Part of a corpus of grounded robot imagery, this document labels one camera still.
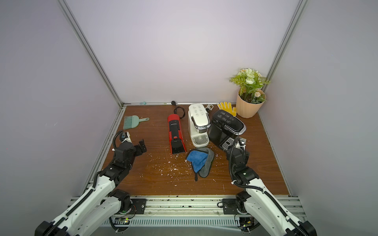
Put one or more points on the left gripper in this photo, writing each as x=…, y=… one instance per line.
x=140, y=151

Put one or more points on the red coffee machine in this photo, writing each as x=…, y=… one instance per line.
x=176, y=139

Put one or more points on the blue grey microfiber cloth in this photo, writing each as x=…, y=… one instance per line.
x=201, y=160

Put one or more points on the white coffee machine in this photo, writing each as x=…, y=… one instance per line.
x=199, y=123

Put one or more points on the black coffee machine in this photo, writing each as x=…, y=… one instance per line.
x=224, y=129

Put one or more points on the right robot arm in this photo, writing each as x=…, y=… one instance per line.
x=257, y=201

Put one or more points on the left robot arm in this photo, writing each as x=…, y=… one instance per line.
x=102, y=199

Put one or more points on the green hand brush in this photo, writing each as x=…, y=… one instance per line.
x=131, y=122

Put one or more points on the yellow work glove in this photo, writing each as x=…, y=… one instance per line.
x=227, y=106

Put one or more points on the potted artificial plant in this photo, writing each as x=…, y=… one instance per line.
x=250, y=96

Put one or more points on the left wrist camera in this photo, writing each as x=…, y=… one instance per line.
x=125, y=137

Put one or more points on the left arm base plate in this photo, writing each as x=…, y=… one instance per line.
x=137, y=207

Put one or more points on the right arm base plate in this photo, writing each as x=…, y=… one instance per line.
x=232, y=206

